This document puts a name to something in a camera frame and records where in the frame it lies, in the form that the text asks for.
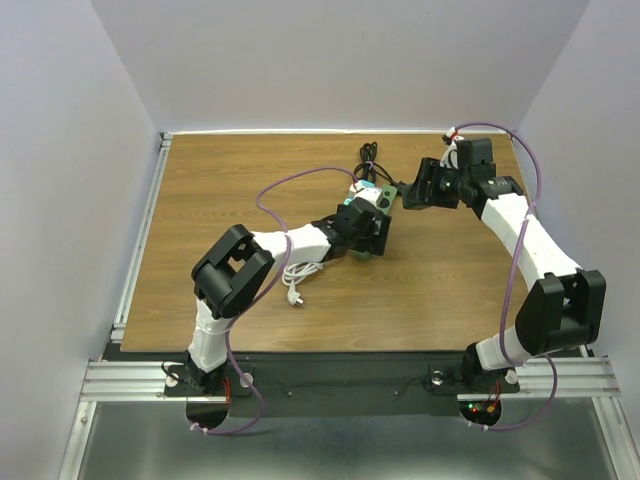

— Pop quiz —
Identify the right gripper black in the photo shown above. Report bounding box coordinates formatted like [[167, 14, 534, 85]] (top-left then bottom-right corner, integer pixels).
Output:
[[403, 156, 469, 208]]

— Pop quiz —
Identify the green power strip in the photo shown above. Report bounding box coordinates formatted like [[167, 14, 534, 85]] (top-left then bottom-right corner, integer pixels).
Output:
[[353, 185, 397, 261]]

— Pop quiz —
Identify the dark green cube adapter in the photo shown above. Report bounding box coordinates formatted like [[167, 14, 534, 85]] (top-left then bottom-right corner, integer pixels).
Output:
[[398, 184, 419, 210]]

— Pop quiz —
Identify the blue usb socket strip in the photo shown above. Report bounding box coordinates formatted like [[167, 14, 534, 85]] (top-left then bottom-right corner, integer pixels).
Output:
[[343, 180, 380, 212]]

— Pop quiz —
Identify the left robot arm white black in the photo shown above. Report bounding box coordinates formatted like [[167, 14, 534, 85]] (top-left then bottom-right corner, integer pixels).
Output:
[[186, 199, 391, 394]]

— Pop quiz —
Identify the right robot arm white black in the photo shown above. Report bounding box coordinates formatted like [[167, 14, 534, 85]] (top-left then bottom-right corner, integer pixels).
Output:
[[402, 131, 606, 390]]

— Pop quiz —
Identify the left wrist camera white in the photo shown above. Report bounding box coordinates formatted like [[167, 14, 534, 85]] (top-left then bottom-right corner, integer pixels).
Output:
[[345, 180, 382, 207]]

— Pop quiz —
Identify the black power cord with plug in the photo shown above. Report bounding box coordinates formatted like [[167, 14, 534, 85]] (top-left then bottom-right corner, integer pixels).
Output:
[[353, 142, 406, 189]]

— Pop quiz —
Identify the white cord of blue strip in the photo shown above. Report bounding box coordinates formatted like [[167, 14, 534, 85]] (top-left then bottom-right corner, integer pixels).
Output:
[[282, 259, 331, 310]]

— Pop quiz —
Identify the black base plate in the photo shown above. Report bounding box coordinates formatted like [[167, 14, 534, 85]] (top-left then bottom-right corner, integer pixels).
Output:
[[164, 351, 531, 419]]

